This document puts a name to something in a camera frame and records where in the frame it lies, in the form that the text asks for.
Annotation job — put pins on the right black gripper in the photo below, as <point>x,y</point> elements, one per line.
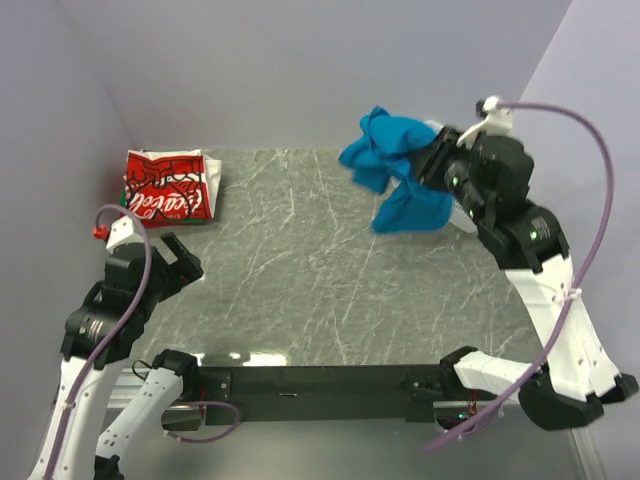
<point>443,147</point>

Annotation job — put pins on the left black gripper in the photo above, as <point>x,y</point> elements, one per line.
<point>186,269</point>

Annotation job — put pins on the blue t shirt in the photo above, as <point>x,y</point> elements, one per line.
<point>381,155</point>

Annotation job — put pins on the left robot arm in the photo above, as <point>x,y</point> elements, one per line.
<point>98,340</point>

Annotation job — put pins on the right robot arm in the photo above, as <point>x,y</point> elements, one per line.
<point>576,378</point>

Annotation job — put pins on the white plastic basket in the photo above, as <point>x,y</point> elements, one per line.
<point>458,216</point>

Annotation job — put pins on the folded red Coca-Cola shirt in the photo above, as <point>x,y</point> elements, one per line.
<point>171,187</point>

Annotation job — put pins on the black base bar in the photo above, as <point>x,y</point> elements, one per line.
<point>317,393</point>

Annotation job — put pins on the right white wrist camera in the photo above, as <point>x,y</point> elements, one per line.
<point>494,120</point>

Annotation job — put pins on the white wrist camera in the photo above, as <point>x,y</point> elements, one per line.
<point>121,232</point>
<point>494,120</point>

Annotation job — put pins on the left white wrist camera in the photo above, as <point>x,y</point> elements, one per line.
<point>121,232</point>

